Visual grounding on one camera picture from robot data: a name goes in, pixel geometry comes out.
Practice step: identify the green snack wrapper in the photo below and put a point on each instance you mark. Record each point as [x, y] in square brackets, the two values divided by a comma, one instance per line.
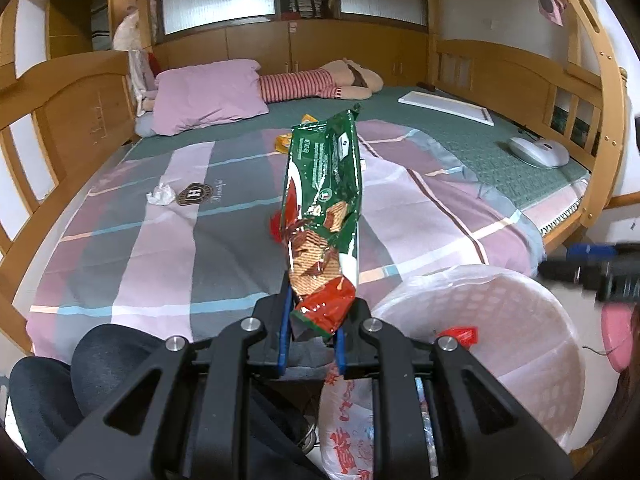
[322, 170]

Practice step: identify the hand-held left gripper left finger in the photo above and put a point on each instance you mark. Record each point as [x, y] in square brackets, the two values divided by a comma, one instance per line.
[283, 355]

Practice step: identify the wooden bed frame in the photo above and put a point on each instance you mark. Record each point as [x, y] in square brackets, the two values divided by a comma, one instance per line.
[65, 110]

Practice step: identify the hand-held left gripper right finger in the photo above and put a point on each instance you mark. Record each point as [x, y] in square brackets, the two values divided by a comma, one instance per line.
[340, 360]

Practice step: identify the yellow snack wrapper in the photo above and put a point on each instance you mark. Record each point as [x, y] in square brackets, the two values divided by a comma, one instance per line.
[283, 143]

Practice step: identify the pink pillow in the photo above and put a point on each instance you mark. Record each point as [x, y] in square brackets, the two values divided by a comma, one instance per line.
[205, 92]

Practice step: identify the white flat board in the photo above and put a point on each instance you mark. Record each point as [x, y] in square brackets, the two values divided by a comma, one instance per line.
[445, 105]

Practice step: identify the white round device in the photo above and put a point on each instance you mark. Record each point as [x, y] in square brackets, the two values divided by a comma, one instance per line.
[537, 152]

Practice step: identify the white crumpled tissue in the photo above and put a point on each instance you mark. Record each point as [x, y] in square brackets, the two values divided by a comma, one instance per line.
[161, 194]

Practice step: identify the grey pillow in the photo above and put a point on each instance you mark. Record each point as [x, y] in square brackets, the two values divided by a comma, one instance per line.
[145, 125]

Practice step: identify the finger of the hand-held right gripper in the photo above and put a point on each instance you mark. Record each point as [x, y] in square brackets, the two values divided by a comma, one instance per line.
[590, 251]
[570, 270]

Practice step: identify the green bed mat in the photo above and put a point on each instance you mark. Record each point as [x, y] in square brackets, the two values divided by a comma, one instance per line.
[450, 135]

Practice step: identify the white trash bin with liner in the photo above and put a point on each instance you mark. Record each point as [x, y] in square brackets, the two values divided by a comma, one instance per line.
[500, 320]

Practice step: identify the doll with striped clothes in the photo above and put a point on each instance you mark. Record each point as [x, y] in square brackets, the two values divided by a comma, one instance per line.
[310, 82]

